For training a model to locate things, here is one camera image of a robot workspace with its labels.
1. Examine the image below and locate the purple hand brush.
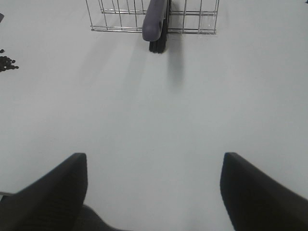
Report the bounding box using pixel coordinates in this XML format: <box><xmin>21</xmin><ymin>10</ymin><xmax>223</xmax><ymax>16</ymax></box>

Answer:
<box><xmin>142</xmin><ymin>0</ymin><xmax>171</xmax><ymax>54</ymax></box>

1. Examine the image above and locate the wire dish rack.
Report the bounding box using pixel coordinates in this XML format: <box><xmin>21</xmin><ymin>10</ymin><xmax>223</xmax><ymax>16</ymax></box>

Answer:
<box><xmin>86</xmin><ymin>0</ymin><xmax>219</xmax><ymax>34</ymax></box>

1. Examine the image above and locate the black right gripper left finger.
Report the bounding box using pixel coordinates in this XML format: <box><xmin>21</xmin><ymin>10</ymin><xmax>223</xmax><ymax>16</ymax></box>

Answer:
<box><xmin>0</xmin><ymin>153</ymin><xmax>116</xmax><ymax>231</ymax></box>

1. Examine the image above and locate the pile of coffee beans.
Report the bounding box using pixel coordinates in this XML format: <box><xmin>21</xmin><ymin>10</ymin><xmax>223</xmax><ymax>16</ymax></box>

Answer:
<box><xmin>0</xmin><ymin>56</ymin><xmax>19</xmax><ymax>72</ymax></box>

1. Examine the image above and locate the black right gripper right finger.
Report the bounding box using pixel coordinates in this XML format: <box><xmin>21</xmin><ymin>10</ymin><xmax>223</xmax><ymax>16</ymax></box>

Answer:
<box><xmin>220</xmin><ymin>153</ymin><xmax>308</xmax><ymax>231</ymax></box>

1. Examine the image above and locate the purple dustpan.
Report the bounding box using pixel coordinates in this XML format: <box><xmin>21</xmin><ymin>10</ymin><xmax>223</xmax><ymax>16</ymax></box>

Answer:
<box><xmin>0</xmin><ymin>13</ymin><xmax>4</xmax><ymax>22</ymax></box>

